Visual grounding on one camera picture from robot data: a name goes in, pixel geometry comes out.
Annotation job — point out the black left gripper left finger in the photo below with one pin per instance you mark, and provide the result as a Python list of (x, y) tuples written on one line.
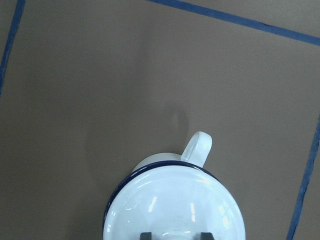
[(145, 236)]

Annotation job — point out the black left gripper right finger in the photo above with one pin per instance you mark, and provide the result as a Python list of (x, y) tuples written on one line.
[(206, 236)]

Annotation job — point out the white round lid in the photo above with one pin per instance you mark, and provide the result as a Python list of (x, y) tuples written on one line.
[(172, 200)]

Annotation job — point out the white enamel cup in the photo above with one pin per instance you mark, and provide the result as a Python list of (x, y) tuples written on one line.
[(197, 147)]

